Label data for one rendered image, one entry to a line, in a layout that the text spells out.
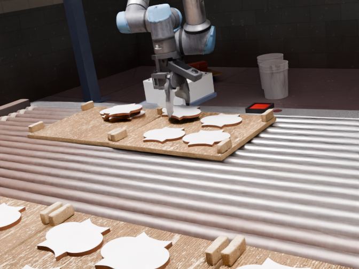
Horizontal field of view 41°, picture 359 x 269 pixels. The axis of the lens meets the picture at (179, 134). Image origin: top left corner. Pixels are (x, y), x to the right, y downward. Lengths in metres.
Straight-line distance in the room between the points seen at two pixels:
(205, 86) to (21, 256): 1.40
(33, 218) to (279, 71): 4.28
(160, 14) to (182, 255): 0.90
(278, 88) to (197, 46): 3.23
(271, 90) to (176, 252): 4.44
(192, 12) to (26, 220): 1.19
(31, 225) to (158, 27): 0.77
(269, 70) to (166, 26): 3.68
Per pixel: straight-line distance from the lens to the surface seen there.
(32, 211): 1.19
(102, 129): 1.69
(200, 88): 2.16
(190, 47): 2.09
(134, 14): 1.71
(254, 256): 0.86
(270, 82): 5.24
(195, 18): 2.04
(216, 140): 1.38
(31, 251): 1.01
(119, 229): 1.00
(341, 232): 0.97
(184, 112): 1.62
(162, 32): 1.57
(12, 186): 1.44
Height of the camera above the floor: 1.41
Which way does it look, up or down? 18 degrees down
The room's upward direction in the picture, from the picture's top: 9 degrees counter-clockwise
